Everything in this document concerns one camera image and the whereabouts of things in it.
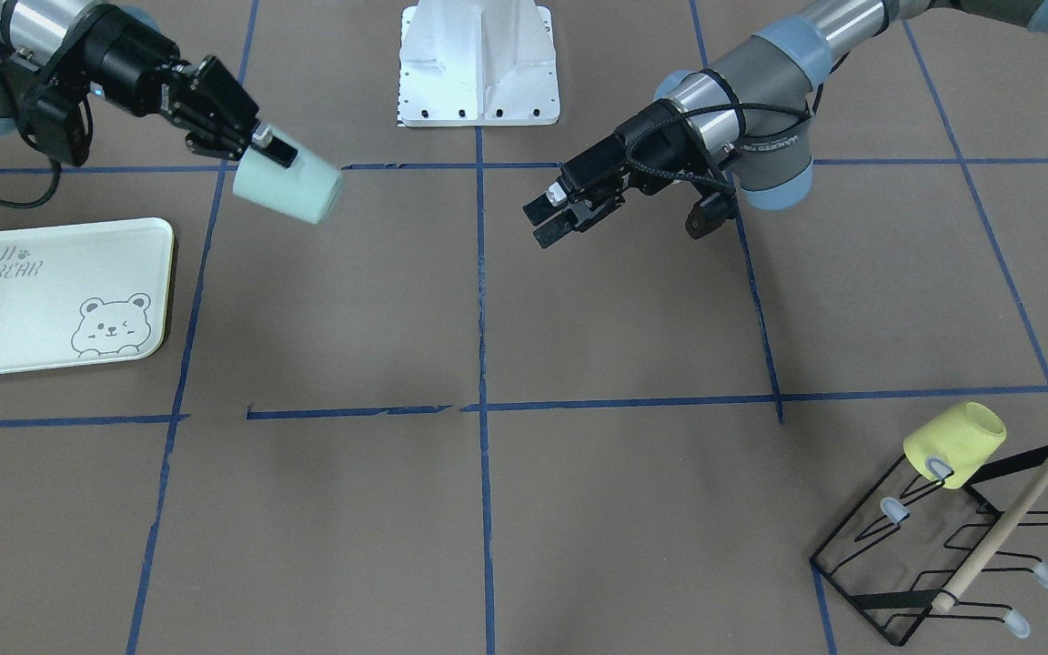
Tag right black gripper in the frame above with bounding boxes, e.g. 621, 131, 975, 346
82, 10, 299, 167

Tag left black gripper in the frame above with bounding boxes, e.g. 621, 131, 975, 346
524, 101, 703, 248

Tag light green cup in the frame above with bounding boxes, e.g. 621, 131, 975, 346
232, 130, 345, 224

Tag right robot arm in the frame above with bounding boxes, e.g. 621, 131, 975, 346
0, 1, 299, 167

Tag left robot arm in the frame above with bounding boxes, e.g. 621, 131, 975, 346
524, 1, 1048, 247

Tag cream bear tray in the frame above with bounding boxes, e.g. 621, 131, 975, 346
0, 218, 176, 374

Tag yellow cup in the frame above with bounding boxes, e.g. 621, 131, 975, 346
902, 401, 1007, 489

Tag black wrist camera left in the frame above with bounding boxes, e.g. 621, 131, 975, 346
683, 189, 739, 240

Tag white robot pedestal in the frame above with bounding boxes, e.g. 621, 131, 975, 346
397, 1, 561, 128

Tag black wire cup rack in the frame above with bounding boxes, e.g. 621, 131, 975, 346
810, 445, 1048, 647

